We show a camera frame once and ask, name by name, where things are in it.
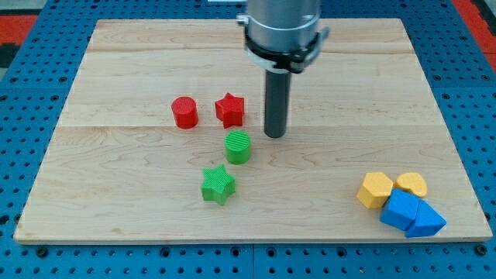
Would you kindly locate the green cylinder block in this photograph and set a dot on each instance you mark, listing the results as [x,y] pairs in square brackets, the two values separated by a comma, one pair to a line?
[237,147]

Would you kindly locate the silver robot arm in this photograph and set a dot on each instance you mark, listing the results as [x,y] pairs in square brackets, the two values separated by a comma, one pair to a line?
[283,36]

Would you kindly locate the wooden board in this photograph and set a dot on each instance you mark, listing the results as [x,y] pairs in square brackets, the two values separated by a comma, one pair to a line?
[119,171]

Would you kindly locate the red star block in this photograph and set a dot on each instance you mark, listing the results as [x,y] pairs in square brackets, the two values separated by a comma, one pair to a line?
[230,110]

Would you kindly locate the green star block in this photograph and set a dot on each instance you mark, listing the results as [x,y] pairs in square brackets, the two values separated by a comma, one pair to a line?
[217,185]

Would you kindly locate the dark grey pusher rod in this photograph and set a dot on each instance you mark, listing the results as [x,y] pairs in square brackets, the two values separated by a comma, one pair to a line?
[277,92]

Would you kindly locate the red cylinder block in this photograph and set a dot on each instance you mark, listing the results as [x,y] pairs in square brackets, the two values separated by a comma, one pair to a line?
[185,112]

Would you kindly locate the yellow hexagon block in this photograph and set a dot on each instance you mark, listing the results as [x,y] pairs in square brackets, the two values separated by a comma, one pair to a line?
[375,190]

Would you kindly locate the blue cube block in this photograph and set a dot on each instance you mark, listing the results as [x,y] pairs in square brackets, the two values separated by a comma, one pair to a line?
[400,209]

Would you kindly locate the yellow heart block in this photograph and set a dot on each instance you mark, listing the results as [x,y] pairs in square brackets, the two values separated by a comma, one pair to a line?
[413,183]

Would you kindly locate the blue triangle block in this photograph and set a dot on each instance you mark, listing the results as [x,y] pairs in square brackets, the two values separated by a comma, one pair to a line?
[427,222]

